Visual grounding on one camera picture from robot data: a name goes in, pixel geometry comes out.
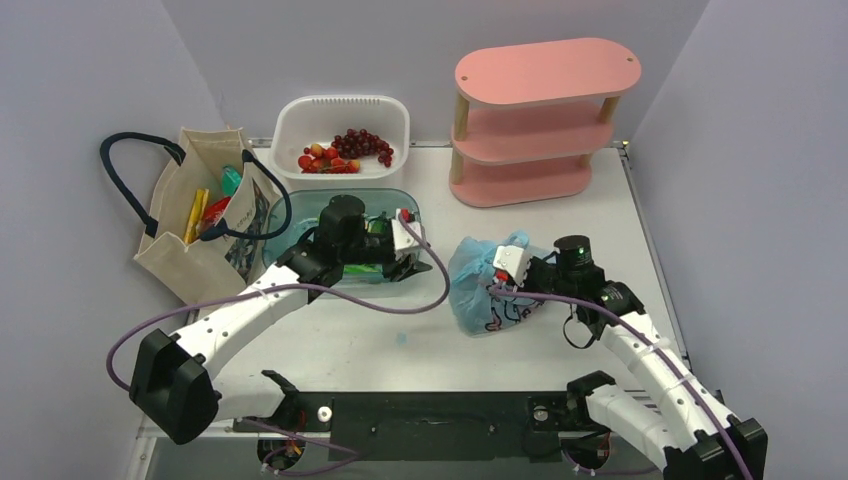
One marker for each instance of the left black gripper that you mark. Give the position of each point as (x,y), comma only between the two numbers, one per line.
(398,269)

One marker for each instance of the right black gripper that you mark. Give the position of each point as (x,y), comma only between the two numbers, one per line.
(535,263)

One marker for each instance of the blue plastic grocery bag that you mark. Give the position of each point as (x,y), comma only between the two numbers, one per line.
(471,272)

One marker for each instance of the beige canvas tote bag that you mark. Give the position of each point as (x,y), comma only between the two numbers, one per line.
(224,259)

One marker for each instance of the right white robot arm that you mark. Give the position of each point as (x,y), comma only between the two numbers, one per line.
(687,433)

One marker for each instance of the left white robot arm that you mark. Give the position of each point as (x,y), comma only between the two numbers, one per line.
(176,380)

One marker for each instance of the long green okra pod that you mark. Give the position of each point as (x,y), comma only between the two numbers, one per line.
(362,270)

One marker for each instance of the blue transparent tray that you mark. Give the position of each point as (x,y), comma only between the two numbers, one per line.
(307,205)

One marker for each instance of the red grape bunch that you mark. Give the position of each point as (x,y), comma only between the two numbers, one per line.
(364,144)

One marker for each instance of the red cherries pile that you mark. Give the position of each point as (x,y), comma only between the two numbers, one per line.
(317,159)

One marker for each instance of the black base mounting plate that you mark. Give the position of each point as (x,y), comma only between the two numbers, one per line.
(442,426)

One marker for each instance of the pink three-tier shelf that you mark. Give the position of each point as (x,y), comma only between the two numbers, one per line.
(529,118)

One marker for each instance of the white plastic basket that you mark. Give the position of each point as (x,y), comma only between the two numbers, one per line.
(325,140)

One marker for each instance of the teal packet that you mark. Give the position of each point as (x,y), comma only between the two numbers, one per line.
(231,179)

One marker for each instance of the red snack packet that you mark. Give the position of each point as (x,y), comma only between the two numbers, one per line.
(212,214)

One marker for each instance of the yellow snack packet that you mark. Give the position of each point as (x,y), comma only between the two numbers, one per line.
(195,215)

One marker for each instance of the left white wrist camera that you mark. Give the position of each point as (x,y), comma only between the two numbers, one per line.
(407,233)

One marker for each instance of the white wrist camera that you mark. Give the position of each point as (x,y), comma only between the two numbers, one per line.
(407,233)
(511,263)

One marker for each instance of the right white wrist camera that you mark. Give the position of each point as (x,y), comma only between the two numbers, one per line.
(511,263)

